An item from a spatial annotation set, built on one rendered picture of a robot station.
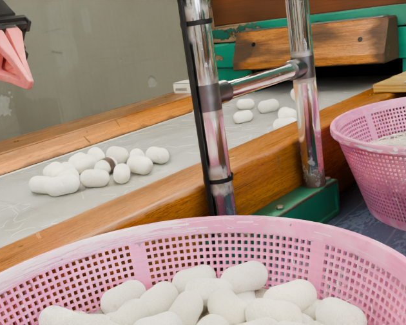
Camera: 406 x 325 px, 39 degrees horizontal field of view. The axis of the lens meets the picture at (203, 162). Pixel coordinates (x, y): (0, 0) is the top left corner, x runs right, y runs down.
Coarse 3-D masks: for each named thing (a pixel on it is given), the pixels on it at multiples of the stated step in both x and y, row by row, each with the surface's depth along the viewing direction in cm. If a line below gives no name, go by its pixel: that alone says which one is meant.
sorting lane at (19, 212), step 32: (256, 96) 108; (288, 96) 102; (320, 96) 98; (352, 96) 93; (160, 128) 90; (192, 128) 87; (256, 128) 80; (64, 160) 78; (192, 160) 68; (0, 192) 66; (32, 192) 64; (96, 192) 61; (128, 192) 59; (0, 224) 55; (32, 224) 53
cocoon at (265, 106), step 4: (268, 100) 90; (272, 100) 90; (260, 104) 89; (264, 104) 89; (268, 104) 89; (272, 104) 89; (276, 104) 90; (260, 108) 89; (264, 108) 89; (268, 108) 89; (272, 108) 89; (276, 108) 90; (264, 112) 89
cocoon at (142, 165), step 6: (132, 156) 65; (138, 156) 65; (132, 162) 65; (138, 162) 64; (144, 162) 64; (150, 162) 64; (132, 168) 65; (138, 168) 64; (144, 168) 64; (150, 168) 64; (144, 174) 64
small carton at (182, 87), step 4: (184, 80) 111; (188, 80) 110; (176, 84) 108; (180, 84) 107; (184, 84) 107; (188, 84) 106; (176, 88) 108; (180, 88) 108; (184, 88) 107; (188, 88) 106; (176, 92) 109; (180, 92) 108; (184, 92) 107; (188, 92) 106
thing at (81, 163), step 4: (80, 156) 69; (84, 156) 69; (88, 156) 69; (92, 156) 70; (72, 160) 69; (76, 160) 68; (80, 160) 69; (84, 160) 69; (88, 160) 69; (92, 160) 69; (96, 160) 70; (76, 164) 68; (80, 164) 68; (84, 164) 69; (88, 164) 69; (92, 164) 69; (76, 168) 68; (80, 168) 69; (84, 168) 69; (88, 168) 69; (92, 168) 70; (80, 172) 69
